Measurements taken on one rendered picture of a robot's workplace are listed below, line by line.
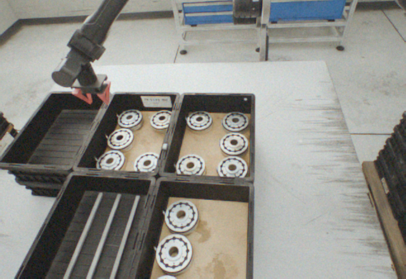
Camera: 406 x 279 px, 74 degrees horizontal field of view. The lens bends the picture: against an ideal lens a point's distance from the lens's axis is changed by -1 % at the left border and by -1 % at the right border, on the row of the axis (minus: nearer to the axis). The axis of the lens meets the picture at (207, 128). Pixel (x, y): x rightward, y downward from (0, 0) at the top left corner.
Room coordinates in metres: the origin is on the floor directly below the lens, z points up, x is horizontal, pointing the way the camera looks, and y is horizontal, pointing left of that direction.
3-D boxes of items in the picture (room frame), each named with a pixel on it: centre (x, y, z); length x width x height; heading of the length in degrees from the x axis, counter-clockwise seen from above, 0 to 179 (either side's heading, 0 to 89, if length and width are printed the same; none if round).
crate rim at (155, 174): (0.70, 0.28, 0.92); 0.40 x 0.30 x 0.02; 167
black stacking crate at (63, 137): (0.77, 0.57, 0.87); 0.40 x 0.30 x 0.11; 167
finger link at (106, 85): (0.71, 0.33, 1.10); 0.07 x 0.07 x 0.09; 76
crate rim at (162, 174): (0.64, -0.01, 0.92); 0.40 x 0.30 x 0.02; 167
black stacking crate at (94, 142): (0.70, 0.28, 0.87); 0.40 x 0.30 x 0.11; 167
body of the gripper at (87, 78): (0.71, 0.35, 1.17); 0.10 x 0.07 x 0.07; 76
